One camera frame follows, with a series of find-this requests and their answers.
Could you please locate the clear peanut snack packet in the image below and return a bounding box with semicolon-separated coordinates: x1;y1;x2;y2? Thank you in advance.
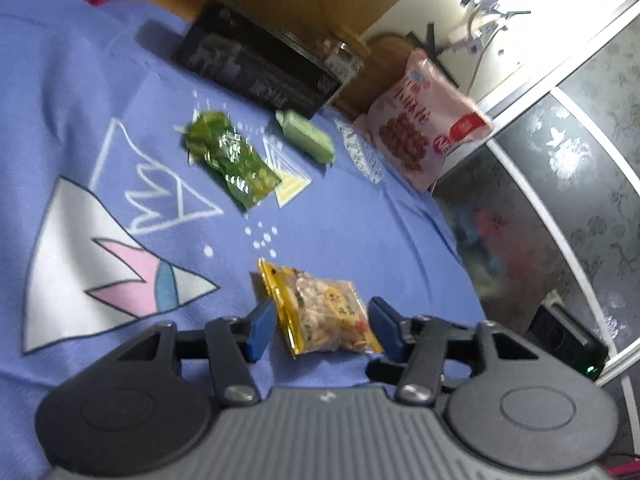
258;258;382;358

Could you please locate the green pea snack packet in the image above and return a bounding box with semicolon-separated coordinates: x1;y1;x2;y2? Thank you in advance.
182;110;282;210

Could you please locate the light green snack packet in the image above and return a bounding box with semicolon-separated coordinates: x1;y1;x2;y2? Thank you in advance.
276;110;335;165

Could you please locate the black device green light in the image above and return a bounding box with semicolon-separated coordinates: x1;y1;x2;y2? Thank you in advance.
525;300;608;382

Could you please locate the pink fried-twist snack bag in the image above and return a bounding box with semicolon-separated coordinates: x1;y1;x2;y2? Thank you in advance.
354;49;494;192

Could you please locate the black sheep-print storage box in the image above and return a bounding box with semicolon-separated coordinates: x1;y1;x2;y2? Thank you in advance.
172;0;342;118

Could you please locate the nut jar gold lid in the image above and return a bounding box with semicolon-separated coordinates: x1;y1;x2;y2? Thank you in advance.
314;38;364;84

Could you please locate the white wall charger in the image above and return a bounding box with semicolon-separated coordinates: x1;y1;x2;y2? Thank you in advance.
442;0;530;54

